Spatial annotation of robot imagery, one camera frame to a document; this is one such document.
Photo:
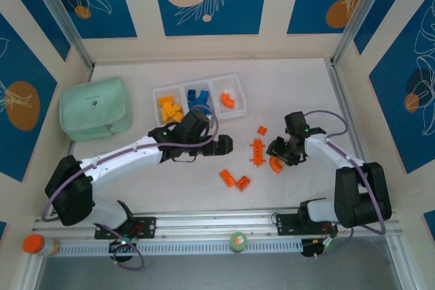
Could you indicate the orange curved lego piece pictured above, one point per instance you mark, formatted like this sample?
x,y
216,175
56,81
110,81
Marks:
x,y
276,165
227,100

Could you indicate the mint green zip pouch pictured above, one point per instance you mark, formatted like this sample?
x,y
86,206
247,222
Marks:
x,y
95,106

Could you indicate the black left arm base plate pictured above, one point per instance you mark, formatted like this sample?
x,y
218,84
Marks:
x,y
146,227

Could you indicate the orange lego brick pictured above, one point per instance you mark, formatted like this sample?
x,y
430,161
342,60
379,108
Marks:
x,y
227,178
243,182

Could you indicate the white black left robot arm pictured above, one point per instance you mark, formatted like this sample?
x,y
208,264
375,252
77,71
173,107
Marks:
x,y
119,157

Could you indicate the jar with orange lid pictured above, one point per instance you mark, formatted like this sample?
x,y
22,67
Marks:
x,y
34,244

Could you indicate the orange cross-shaped lego piece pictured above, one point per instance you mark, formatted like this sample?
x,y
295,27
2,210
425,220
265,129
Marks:
x,y
257,152

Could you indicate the green tape roll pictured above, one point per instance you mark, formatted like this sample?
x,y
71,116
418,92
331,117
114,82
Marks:
x,y
238,241

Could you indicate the small orange square lego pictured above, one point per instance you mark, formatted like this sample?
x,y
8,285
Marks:
x,y
261,130

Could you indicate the white three-compartment tray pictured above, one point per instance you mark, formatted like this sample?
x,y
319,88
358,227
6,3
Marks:
x,y
204,83

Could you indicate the blue lego brick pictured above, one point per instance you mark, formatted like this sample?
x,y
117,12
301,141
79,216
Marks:
x,y
191,94
204,94
197,102

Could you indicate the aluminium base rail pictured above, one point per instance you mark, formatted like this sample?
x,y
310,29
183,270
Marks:
x,y
217,222

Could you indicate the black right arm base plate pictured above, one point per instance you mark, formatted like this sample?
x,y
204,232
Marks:
x,y
287,223

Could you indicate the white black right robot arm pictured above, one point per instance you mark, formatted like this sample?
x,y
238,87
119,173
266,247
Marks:
x,y
323,154

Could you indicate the yellow lego brick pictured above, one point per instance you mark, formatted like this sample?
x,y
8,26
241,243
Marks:
x,y
167,113
176,108
179,116
166,100

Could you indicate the aluminium frame post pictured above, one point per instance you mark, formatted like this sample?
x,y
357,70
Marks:
x,y
61,18
363,15

